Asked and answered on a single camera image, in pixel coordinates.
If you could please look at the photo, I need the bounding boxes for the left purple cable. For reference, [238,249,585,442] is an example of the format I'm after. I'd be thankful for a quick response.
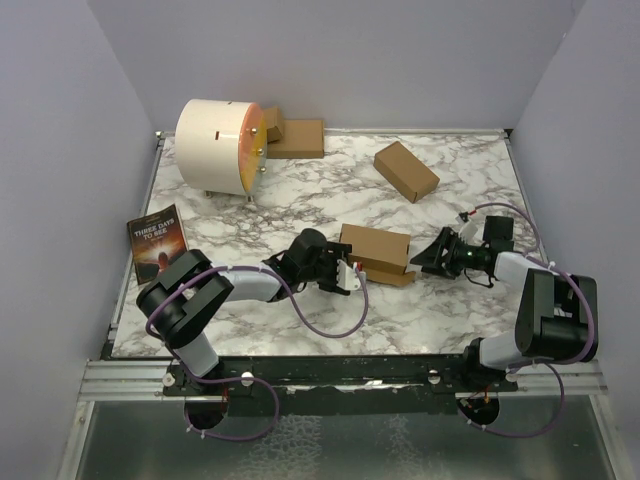
[144,262,372,441]

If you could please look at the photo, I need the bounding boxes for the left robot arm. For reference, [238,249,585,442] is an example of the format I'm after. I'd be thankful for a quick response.
[136,228,366,395]

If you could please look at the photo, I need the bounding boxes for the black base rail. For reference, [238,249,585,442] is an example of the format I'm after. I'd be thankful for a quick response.
[163,354,518,417]

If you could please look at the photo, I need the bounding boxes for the small cardboard box at back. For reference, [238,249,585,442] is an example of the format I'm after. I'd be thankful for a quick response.
[263,106,285,143]

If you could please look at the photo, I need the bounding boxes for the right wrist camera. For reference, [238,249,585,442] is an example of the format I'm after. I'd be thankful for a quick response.
[457,210,478,243]

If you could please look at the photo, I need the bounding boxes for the folded brown cardboard box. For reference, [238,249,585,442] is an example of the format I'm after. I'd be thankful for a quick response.
[373,141,440,204]

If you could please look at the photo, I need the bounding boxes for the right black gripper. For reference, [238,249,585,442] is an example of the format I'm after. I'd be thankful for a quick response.
[412,227,485,279]

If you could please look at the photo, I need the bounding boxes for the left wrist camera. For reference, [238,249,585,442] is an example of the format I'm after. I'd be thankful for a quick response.
[336,260,366,292]

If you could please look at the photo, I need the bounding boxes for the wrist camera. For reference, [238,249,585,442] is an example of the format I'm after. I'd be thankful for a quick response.
[457,210,478,243]
[336,260,366,292]

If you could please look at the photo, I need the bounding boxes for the large flat cardboard box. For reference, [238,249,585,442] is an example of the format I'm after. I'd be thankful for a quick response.
[267,119,324,160]

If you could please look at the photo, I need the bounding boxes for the round white drawer cabinet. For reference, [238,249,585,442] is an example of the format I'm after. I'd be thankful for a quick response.
[175,99,267,197]

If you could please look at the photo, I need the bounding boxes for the dark book three days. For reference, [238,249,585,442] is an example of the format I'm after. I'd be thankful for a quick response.
[127,204,188,285]

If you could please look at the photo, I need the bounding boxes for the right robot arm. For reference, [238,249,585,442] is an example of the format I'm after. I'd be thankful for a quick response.
[410,212,598,391]

